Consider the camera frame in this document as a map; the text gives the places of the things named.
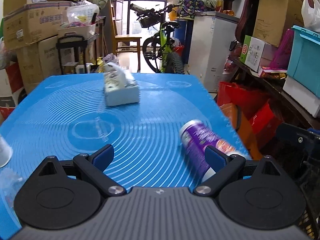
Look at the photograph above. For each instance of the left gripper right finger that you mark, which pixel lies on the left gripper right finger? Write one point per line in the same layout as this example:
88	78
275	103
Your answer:
219	170

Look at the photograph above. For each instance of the green white product box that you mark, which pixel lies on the green white product box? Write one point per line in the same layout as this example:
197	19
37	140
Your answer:
252	51

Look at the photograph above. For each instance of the teal plastic storage bin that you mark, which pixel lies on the teal plastic storage bin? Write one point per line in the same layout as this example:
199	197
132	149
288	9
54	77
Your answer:
304	64

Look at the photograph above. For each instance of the white tissue box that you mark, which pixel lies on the white tissue box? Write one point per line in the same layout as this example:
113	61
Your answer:
120	86

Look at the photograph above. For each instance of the white plastic bag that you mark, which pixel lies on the white plastic bag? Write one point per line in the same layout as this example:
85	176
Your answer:
310	15

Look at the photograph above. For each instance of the colorful patterned bag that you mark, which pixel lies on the colorful patterned bag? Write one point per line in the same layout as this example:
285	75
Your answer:
188	8

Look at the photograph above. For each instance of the purple milk tea cup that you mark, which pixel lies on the purple milk tea cup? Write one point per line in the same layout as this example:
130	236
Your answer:
196	136

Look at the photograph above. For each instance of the white patterned paper cup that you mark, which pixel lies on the white patterned paper cup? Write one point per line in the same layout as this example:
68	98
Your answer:
5	152

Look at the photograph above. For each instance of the black utility cart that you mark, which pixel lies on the black utility cart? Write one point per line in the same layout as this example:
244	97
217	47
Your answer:
78	45

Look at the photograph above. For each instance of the blue silicone baking mat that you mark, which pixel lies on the blue silicone baking mat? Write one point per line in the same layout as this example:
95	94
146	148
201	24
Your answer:
67	115

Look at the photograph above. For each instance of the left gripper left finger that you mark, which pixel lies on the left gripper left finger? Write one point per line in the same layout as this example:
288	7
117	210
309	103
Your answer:
92	167

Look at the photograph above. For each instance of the white red cardboard box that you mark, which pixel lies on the white red cardboard box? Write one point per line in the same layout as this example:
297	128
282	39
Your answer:
12	89

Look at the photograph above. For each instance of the tall brown cardboard box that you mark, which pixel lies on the tall brown cardboard box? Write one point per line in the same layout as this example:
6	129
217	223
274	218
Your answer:
274	17

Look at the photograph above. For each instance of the wooden chair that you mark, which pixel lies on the wooden chair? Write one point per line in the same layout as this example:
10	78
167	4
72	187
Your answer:
127	42

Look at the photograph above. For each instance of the lower cardboard box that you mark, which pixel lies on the lower cardboard box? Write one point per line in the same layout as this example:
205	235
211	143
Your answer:
37	62

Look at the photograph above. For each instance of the red gift bag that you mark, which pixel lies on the red gift bag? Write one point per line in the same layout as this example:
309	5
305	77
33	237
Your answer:
258	107

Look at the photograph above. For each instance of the green black bicycle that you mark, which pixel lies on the green black bicycle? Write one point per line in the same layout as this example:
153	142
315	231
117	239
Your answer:
159	50

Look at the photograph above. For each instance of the large top cardboard box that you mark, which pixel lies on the large top cardboard box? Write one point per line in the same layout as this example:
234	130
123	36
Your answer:
29	21

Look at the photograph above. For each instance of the clear plastic cup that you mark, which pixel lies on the clear plastic cup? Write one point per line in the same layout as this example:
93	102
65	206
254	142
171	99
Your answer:
11	182

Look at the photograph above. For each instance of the white chest freezer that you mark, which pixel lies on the white chest freezer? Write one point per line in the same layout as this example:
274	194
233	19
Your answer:
212	35

